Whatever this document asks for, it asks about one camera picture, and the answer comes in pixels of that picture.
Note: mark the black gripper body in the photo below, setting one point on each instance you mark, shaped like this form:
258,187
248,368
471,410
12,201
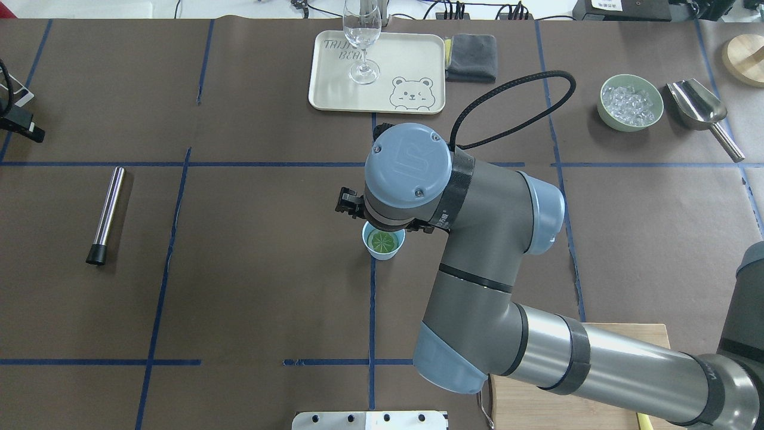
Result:
349,201

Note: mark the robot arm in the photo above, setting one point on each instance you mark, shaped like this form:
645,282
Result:
635,285

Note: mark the light blue plastic cup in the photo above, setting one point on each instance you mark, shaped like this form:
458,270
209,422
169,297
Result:
367,228

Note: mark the clear wine glass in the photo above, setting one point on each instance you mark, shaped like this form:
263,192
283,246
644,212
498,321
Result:
361,22

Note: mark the dark grey folded cloth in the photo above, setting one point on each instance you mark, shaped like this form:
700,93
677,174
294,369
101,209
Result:
471,58

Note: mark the green bowl of ice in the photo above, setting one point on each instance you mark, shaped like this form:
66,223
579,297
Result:
629,103

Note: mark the steel ice scoop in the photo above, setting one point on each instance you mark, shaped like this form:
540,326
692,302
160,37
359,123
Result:
700,109

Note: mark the yellow plastic knife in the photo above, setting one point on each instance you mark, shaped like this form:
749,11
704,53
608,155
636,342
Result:
644,422

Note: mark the wooden mug tree stand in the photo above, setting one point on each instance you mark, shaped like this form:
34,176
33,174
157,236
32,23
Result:
743,58

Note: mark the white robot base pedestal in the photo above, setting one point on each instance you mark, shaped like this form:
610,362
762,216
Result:
391,419

